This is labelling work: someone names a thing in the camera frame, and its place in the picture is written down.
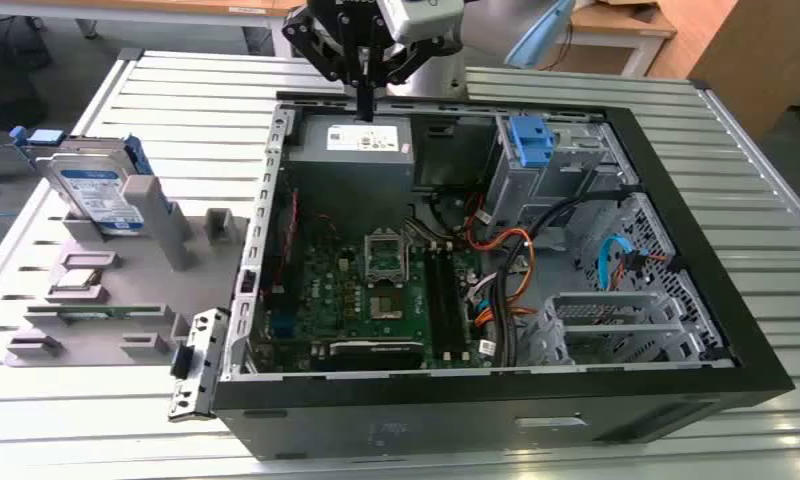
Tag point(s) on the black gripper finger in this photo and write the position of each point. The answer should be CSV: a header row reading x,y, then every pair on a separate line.
x,y
320,50
373,100

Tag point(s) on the hard disk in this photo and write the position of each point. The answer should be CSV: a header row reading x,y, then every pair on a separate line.
x,y
87,190

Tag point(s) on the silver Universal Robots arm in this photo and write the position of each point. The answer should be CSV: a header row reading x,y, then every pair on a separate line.
x,y
434,75

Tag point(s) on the silver disk bay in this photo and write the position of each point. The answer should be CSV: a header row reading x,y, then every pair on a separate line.
x,y
614,328

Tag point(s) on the grey power supply unit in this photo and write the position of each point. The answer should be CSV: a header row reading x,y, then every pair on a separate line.
x,y
347,185

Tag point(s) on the long wood-top desk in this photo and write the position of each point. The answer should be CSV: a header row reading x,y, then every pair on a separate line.
x,y
174,7

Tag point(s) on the blue plastic drive latch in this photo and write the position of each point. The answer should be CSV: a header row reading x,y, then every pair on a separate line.
x,y
530,142

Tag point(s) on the silver optical drive cage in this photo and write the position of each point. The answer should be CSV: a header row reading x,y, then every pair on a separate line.
x,y
574,170

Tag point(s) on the green Dell motherboard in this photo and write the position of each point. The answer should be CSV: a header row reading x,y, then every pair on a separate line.
x,y
327,280

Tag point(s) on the CPU socket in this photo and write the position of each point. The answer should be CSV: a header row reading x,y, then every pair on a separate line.
x,y
386,304

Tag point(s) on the black RAM slot bank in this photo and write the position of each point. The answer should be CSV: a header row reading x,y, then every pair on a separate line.
x,y
443,300

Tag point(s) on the blue board connector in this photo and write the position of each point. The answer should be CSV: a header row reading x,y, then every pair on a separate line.
x,y
283,325

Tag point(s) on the black waste bin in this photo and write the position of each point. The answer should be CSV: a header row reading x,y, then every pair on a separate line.
x,y
14,100

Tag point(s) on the grey plastic parts rack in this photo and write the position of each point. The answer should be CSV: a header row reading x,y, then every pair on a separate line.
x,y
147,285

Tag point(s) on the black graphics card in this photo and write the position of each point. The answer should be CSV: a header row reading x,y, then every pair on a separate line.
x,y
374,352

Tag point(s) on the silver expansion slot retainer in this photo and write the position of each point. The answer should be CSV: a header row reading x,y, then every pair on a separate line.
x,y
200,350

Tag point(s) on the silver CPU chip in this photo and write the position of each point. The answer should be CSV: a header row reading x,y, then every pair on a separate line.
x,y
75,281

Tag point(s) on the wooden cabinet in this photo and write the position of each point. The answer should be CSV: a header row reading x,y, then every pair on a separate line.
x,y
761,50

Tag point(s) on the green RAM stick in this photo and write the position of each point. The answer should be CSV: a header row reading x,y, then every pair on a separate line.
x,y
83,315

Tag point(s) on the black open PC case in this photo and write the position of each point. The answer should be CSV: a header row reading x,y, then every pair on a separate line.
x,y
441,425

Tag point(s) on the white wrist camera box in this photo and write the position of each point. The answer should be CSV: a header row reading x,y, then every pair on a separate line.
x,y
421,20

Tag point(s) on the wooden desk with white frame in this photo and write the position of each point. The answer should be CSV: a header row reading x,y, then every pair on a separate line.
x,y
627,22

